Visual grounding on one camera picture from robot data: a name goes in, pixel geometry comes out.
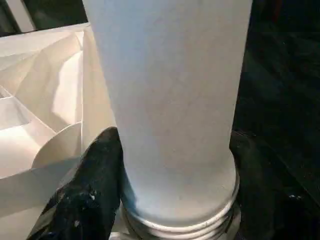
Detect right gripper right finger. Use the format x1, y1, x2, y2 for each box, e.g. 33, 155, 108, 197
229, 130, 287, 240

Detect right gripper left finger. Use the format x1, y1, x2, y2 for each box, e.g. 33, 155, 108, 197
26, 126, 125, 240

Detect white plastic table top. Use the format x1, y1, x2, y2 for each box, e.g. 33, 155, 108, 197
0, 22, 126, 240

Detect white plastic table leg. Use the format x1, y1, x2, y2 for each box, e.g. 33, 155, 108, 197
81, 0, 254, 240

